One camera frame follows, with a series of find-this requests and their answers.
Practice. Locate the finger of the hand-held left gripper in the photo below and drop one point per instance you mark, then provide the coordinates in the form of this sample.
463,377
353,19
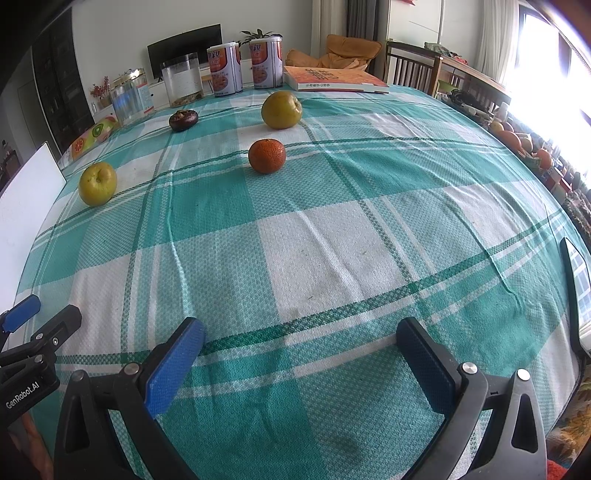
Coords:
21,314
57,330

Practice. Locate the window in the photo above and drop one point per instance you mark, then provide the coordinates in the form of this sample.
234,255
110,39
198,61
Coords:
554,69

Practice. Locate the dark purple mangosteen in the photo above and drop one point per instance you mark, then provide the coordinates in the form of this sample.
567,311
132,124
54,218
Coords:
183,120

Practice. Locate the black television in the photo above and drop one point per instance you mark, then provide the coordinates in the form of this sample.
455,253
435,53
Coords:
184,44

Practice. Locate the white sheer curtain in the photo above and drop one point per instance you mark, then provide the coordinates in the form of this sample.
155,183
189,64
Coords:
501,41

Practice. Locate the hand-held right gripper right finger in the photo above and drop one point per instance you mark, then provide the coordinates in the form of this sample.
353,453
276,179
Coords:
425,369

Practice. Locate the black smartphone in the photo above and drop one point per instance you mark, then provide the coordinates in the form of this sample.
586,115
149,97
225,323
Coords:
574,286

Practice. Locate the green potted plant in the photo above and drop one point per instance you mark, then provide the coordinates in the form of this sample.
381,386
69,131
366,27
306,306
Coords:
256,36

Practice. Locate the teal checked tablecloth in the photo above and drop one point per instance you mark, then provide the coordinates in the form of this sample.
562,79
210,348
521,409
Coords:
323,240

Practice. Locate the glass jar with gold lid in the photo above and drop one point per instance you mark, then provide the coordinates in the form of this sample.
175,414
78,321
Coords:
131,99

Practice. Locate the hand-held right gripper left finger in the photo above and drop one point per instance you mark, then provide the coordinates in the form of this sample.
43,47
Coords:
175,369

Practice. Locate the fruit print pouch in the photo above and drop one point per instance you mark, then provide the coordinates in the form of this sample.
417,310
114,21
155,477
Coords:
90,137

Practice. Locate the clear jar with black lid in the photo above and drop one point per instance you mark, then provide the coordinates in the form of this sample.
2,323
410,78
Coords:
182,78

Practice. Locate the orange bean bag chair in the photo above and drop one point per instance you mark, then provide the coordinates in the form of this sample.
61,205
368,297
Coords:
337,54

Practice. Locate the orange book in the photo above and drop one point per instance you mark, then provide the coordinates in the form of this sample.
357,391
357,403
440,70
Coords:
334,79

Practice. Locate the red flower bouquet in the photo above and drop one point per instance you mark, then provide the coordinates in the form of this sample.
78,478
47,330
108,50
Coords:
100,90

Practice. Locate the dark wooden chair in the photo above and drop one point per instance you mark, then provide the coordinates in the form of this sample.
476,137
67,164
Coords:
408,67

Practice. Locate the white foam box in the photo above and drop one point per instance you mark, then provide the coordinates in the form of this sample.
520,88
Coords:
27,207

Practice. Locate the grey curtain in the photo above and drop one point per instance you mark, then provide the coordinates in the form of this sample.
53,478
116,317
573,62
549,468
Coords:
367,21

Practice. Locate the yellow-green apple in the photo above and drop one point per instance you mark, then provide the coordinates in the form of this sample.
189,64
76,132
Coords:
281,110
98,183

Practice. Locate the red labelled can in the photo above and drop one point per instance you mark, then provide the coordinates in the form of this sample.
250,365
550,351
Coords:
225,69
266,62

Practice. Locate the small dark tangerine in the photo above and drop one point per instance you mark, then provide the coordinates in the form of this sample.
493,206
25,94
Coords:
267,156

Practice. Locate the dark display cabinet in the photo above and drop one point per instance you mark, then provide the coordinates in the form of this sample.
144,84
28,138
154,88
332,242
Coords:
62,83

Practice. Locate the floral patterned cloth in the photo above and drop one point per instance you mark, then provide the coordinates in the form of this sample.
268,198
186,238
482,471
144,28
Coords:
572,434

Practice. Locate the wooden desk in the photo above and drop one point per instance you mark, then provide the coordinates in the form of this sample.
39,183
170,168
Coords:
475,76

